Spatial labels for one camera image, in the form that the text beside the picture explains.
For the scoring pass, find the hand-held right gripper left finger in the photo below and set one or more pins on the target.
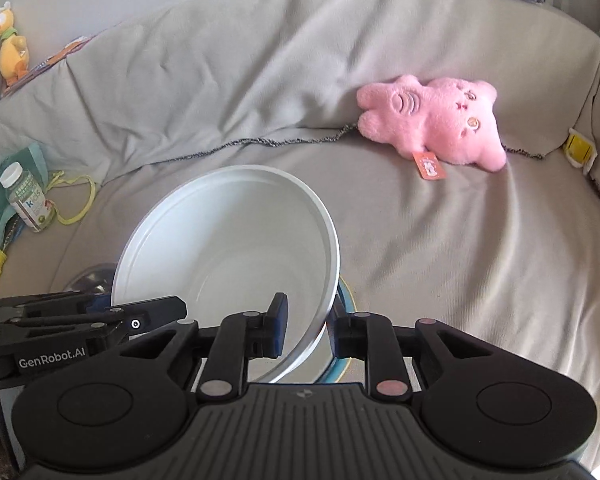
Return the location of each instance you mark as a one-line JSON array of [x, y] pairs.
[[280, 325]]

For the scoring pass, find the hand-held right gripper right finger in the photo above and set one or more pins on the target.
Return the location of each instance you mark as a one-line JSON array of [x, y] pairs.
[[337, 341]]

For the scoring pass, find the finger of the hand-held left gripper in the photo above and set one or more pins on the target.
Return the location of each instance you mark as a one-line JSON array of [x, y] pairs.
[[150, 316], [55, 306]]

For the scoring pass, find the stainless steel bowl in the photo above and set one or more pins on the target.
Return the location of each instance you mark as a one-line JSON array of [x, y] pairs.
[[90, 280]]

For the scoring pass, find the white bowl with lipped rim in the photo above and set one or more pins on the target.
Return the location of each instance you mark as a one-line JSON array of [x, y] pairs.
[[230, 240]]

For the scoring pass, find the clear bottle with white cap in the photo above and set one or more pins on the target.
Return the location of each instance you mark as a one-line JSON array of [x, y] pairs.
[[27, 200]]

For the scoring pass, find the grey sofa cover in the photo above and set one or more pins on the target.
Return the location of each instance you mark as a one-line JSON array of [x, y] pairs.
[[430, 260]]

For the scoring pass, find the pink plush toy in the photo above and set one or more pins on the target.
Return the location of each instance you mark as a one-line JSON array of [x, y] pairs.
[[430, 120]]

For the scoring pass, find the orange edged book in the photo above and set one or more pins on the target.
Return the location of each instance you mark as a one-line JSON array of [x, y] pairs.
[[55, 57]]

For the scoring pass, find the yellow duck toy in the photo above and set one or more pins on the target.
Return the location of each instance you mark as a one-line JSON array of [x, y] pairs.
[[12, 52]]

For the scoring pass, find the yellow white tag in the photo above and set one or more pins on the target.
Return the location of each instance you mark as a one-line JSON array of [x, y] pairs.
[[577, 149]]

